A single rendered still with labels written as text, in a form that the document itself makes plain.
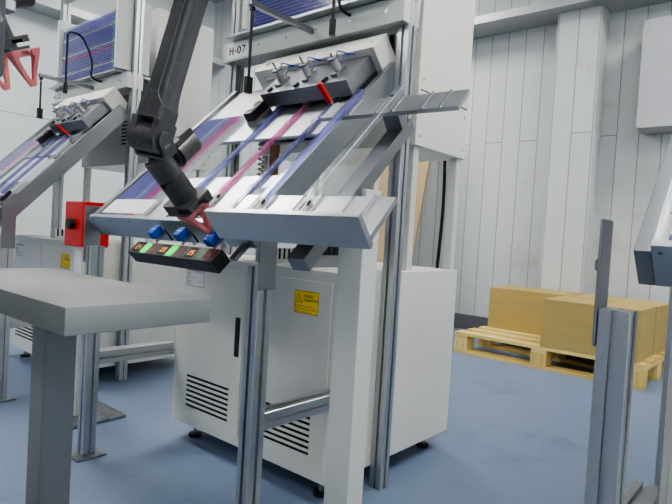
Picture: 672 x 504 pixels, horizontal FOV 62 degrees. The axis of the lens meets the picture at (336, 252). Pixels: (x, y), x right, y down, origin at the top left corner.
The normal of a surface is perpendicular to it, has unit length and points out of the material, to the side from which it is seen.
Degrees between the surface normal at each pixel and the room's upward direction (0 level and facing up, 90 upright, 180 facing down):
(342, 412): 90
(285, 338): 90
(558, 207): 90
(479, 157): 90
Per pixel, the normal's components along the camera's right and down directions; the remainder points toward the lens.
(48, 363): 0.77, 0.07
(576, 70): -0.64, -0.01
